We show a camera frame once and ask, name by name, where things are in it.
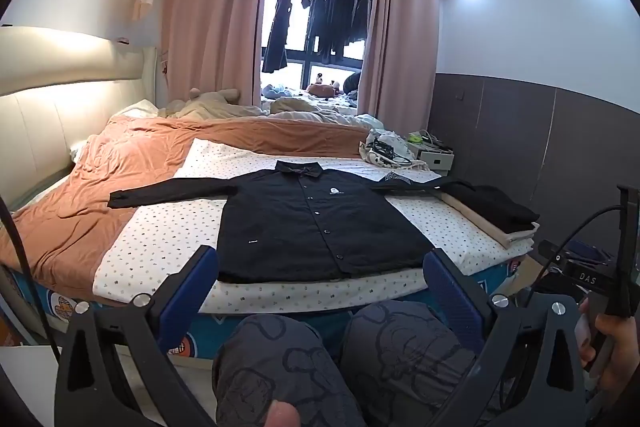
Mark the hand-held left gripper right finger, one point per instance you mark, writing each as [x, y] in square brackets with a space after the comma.
[452, 302]

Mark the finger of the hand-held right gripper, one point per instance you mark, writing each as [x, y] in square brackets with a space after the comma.
[629, 247]

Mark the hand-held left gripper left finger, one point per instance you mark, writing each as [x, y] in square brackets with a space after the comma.
[192, 292]

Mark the black button shirt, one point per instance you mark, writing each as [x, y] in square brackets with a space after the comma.
[310, 232]

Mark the dark hanging clothes cluster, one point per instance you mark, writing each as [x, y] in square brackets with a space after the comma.
[340, 17]

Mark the person's right hand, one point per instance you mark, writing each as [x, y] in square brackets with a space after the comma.
[625, 347]

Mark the person's left hand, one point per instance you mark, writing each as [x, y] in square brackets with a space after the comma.
[282, 414]

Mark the white floral bedsheet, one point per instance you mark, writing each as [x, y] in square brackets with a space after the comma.
[165, 247]

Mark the person's legs in grey trousers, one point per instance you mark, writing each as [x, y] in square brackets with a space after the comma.
[410, 357]

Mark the folded black garment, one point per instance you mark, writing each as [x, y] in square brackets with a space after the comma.
[495, 207]

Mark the person's left leg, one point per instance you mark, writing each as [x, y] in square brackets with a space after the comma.
[280, 357]

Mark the orange blanket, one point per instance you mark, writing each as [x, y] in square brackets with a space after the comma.
[100, 207]

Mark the white nightstand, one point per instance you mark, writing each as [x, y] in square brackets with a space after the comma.
[440, 162]

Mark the green item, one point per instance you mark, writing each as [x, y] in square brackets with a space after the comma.
[415, 138]

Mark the cream tote bag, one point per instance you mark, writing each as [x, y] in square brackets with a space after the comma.
[369, 142]

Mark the white pillow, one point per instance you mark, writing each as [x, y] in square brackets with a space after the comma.
[140, 108]

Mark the beige duvet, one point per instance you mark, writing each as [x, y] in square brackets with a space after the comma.
[300, 107]

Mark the blue plush toy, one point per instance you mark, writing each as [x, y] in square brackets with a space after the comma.
[277, 92]

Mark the cream padded headboard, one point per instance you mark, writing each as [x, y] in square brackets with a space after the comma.
[40, 122]

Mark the brown plush toy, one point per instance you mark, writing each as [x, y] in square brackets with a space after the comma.
[320, 91]

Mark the narrow pink curtain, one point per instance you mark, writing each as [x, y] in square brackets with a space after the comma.
[400, 37]

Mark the wide pink curtain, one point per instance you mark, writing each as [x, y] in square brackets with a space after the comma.
[215, 17]

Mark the black framed window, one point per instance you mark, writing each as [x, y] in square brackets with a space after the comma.
[298, 37]

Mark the long black hanging garment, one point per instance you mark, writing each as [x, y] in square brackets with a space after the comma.
[280, 27]

